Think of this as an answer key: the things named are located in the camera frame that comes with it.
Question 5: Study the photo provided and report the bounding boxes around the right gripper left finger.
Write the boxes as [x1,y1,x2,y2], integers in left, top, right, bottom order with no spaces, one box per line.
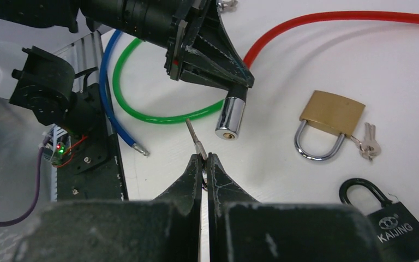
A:
[14,154,202,261]

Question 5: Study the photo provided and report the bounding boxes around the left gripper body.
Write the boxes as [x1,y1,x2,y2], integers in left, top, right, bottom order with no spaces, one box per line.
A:
[165,1,222,81]

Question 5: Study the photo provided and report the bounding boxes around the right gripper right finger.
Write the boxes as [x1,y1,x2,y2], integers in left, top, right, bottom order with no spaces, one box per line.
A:
[206,153,381,261]

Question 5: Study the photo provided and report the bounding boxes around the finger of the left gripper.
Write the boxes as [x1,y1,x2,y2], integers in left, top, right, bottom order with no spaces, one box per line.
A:
[179,60,254,90]
[195,1,249,70]

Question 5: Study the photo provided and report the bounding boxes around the red cable lock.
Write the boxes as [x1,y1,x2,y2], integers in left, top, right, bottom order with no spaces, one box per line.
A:
[214,10,419,141]

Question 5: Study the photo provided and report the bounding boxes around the red cable lock keys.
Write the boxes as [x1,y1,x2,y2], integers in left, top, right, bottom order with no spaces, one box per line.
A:
[185,118,208,191]

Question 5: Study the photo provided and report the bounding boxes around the large brass padlock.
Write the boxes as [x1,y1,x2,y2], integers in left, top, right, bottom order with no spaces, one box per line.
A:
[294,90,366,162]

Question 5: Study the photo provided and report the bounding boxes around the black padlock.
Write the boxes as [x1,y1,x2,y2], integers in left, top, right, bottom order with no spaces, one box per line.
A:
[339,178,419,261]

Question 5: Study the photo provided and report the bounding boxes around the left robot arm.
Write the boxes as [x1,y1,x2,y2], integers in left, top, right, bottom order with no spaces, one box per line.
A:
[0,1,254,136]

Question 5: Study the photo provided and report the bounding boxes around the large padlock keys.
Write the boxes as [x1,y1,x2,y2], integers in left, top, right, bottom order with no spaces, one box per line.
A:
[350,122,381,162]

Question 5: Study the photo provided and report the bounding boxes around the green cable lock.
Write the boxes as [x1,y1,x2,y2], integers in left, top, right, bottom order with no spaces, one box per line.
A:
[112,37,225,125]

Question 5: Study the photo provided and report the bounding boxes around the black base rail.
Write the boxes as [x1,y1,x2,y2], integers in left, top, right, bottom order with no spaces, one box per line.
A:
[52,83,128,201]

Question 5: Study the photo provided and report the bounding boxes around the blue cable lock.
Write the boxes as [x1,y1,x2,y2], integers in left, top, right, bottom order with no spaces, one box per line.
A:
[99,30,149,157]

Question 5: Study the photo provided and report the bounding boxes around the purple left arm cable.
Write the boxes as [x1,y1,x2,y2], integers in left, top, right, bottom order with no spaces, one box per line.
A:
[0,86,53,228]

